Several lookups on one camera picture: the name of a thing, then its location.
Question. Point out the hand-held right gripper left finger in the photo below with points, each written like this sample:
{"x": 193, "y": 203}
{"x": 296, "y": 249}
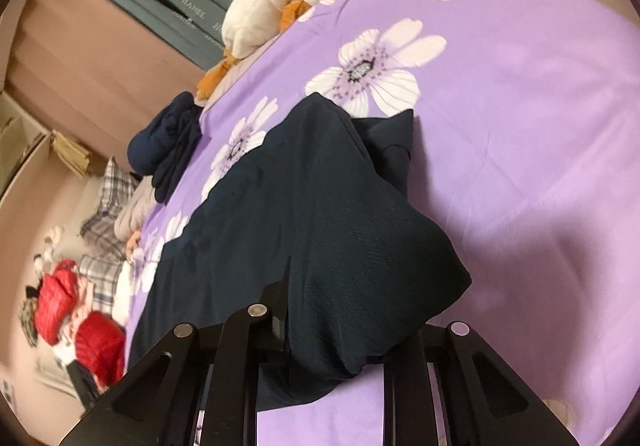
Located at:
{"x": 272, "y": 306}

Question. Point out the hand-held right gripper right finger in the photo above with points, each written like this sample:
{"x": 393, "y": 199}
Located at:
{"x": 410, "y": 376}

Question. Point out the navy blue jacket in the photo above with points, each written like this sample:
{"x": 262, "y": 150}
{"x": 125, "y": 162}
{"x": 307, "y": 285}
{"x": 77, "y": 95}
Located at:
{"x": 300, "y": 226}

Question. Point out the stack of folded navy clothes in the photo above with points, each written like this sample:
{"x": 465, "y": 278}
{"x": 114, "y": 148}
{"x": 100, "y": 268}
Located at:
{"x": 155, "y": 146}

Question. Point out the cream cloth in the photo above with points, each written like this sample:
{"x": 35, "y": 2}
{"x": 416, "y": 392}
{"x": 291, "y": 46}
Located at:
{"x": 122, "y": 296}

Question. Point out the peach cloth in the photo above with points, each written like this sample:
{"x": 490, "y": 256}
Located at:
{"x": 133, "y": 241}

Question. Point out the beige folded blanket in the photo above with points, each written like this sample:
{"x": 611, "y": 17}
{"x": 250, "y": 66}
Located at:
{"x": 132, "y": 211}

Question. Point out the grey plaid pillow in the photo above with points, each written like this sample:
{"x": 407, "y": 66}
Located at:
{"x": 100, "y": 281}
{"x": 117, "y": 186}

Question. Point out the red down jacket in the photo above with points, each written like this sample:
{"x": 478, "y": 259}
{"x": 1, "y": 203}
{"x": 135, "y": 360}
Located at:
{"x": 57, "y": 301}
{"x": 100, "y": 346}

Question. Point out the small white plush toys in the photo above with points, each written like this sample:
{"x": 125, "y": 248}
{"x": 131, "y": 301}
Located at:
{"x": 50, "y": 246}

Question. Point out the beige fringed cloth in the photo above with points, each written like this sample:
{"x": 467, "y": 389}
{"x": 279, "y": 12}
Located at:
{"x": 70, "y": 154}

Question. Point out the purple floral bed sheet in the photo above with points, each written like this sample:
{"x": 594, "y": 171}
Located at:
{"x": 500, "y": 126}

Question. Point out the white shelf unit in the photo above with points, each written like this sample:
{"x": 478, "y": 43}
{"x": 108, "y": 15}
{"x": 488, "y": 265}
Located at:
{"x": 20, "y": 146}

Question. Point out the pink curtain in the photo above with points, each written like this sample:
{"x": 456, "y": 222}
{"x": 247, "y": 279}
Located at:
{"x": 75, "y": 76}

